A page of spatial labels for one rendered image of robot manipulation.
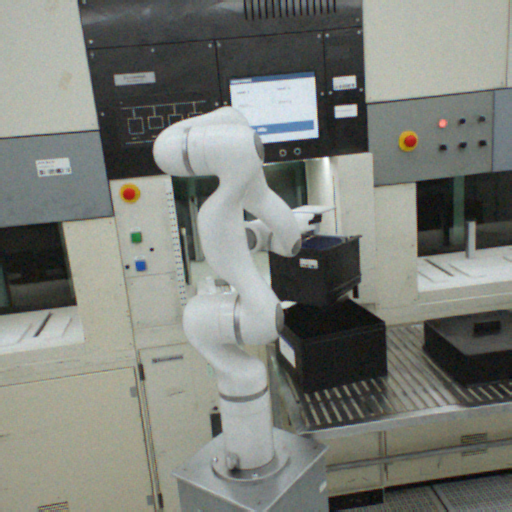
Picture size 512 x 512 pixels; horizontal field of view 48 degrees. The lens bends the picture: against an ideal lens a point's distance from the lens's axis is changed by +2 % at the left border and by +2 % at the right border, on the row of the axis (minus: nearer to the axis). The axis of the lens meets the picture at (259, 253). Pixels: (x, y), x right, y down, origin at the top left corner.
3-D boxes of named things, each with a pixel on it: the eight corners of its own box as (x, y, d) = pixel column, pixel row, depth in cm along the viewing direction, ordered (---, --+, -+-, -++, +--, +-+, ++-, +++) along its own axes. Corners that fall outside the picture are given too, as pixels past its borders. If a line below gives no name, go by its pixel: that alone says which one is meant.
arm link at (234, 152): (226, 328, 139) (290, 329, 134) (210, 354, 128) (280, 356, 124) (192, 122, 121) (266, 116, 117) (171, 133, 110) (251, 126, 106)
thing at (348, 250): (268, 310, 182) (260, 213, 174) (303, 291, 197) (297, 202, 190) (334, 321, 167) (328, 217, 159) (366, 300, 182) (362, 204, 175)
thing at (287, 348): (275, 358, 192) (270, 310, 187) (349, 342, 199) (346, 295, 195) (305, 395, 166) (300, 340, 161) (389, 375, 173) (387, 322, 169)
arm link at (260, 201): (289, 161, 133) (309, 244, 155) (238, 144, 141) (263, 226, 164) (267, 185, 129) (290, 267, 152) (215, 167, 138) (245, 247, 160)
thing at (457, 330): (465, 389, 161) (464, 346, 158) (421, 347, 190) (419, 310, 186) (565, 375, 165) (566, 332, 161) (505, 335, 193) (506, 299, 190)
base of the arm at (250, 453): (257, 494, 126) (249, 418, 121) (195, 467, 138) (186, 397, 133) (304, 449, 140) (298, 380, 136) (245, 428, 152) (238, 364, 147)
